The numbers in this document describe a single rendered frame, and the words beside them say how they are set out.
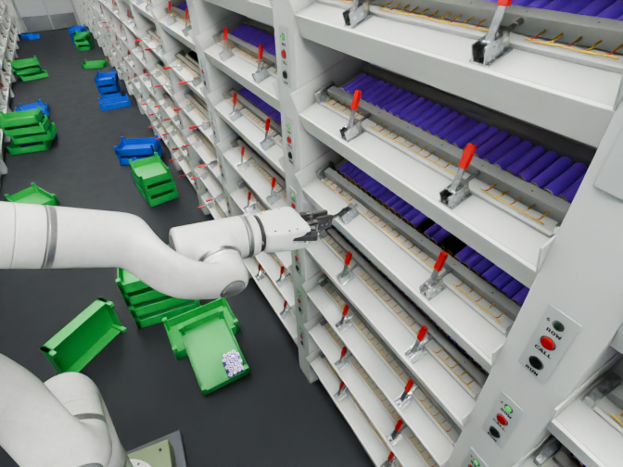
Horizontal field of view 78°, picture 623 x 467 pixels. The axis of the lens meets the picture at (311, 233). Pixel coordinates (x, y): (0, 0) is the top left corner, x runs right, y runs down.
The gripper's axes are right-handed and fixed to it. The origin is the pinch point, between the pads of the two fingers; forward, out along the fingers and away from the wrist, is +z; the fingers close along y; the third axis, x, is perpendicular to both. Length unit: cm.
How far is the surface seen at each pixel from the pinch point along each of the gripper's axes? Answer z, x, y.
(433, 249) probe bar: 11.1, 4.0, 21.7
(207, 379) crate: -16, -100, -41
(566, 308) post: 2.3, 15.7, 47.1
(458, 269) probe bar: 11.1, 4.0, 27.9
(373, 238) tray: 7.6, -0.8, 9.2
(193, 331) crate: -15, -93, -62
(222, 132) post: 9, -13, -88
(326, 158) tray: 11.7, 5.5, -17.7
